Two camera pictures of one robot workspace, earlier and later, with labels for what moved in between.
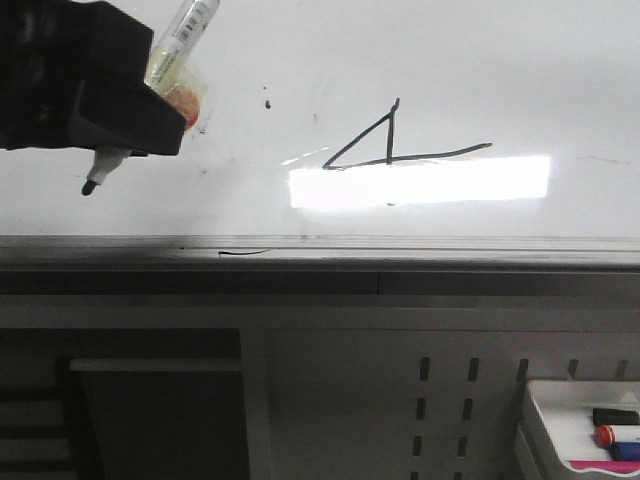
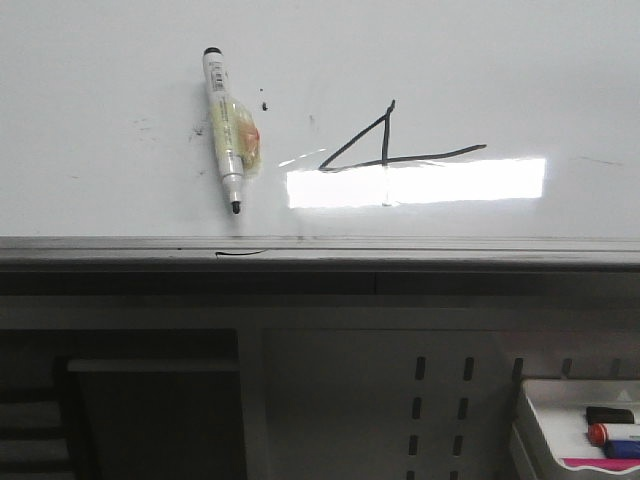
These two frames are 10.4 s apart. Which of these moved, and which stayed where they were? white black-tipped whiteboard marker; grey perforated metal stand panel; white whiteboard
Moved: white black-tipped whiteboard marker
Stayed: white whiteboard; grey perforated metal stand panel
